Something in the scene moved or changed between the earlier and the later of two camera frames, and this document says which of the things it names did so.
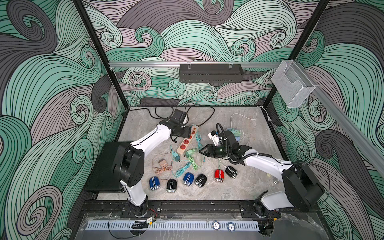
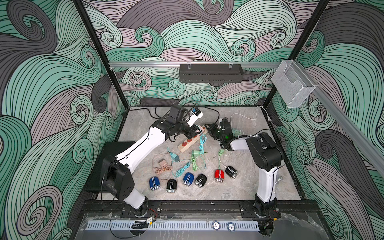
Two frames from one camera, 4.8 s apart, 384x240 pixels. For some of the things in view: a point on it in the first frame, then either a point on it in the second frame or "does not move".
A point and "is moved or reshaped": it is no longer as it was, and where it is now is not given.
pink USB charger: (163, 163) does not move
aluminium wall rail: (195, 64) does not move
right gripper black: (210, 149) -> (210, 129)
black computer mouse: (200, 180) does not move
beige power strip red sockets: (182, 147) is moved or reshaped
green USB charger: (188, 153) -> (195, 153)
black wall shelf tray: (211, 73) does not move
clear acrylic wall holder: (293, 85) does not move
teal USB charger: (176, 156) does not move
